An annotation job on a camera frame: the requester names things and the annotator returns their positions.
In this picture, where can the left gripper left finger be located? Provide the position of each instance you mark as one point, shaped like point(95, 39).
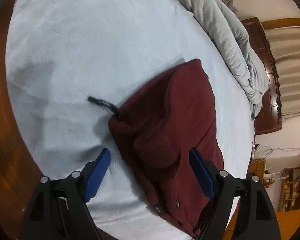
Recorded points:
point(58, 208)

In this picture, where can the maroon pants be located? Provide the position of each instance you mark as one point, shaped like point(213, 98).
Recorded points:
point(154, 132)

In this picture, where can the wooden desk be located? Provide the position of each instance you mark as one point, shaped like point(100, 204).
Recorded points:
point(255, 217)

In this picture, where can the wooden shelf with items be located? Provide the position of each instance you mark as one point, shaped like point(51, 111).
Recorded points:
point(290, 190)

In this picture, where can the light blue bed sheet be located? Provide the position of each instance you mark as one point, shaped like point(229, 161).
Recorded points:
point(59, 52)

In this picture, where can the beige curtain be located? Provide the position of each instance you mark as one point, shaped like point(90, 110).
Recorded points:
point(285, 48)

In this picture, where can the grey comforter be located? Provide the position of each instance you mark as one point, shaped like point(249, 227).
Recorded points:
point(232, 40)

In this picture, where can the wooden bed frame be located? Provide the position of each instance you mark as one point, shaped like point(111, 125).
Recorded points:
point(19, 174)

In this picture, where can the black drawstring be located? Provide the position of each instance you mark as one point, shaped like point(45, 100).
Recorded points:
point(114, 111)

